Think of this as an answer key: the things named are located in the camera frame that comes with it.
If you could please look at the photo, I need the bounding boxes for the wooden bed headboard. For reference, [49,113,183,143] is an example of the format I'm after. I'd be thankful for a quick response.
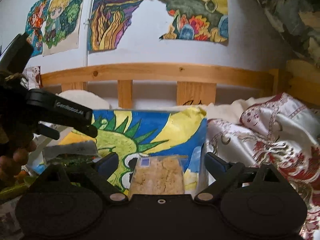
[39,62,320,110]

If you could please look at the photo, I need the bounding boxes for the anime girl drawing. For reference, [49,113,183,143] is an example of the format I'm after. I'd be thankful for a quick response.
[42,0,84,56]

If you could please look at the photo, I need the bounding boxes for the white pillow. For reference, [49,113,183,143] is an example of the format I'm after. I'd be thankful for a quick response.
[58,89,111,110]

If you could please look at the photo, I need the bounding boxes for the blue orange character drawing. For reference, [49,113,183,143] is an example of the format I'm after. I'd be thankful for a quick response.
[25,0,50,57]

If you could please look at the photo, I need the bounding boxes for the green hill landscape drawing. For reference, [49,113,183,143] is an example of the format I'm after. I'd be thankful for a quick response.
[159,0,229,43]

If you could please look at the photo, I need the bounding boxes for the white wall pipe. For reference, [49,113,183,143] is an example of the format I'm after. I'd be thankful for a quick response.
[82,0,94,67]

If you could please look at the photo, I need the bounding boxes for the floral curtain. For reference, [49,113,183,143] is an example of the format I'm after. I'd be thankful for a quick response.
[256,0,319,67]

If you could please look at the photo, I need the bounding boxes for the green and white snack packet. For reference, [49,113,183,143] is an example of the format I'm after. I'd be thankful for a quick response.
[42,140,99,167]

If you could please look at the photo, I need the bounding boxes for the floral satin bedspread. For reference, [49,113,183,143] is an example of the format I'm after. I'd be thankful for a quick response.
[206,93,319,239]

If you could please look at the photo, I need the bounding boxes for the grey tray with dragon painting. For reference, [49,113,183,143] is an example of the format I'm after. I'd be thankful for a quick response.
[49,107,207,194]

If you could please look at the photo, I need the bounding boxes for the clear bag of beige crisps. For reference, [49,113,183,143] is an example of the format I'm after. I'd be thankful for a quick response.
[128,155,188,199]

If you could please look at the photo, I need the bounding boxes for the purple swirl seaweed drawing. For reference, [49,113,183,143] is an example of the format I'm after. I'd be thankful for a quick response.
[87,0,144,52]

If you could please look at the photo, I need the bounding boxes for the person's left hand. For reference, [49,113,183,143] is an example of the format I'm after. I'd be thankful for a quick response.
[1,127,37,186]

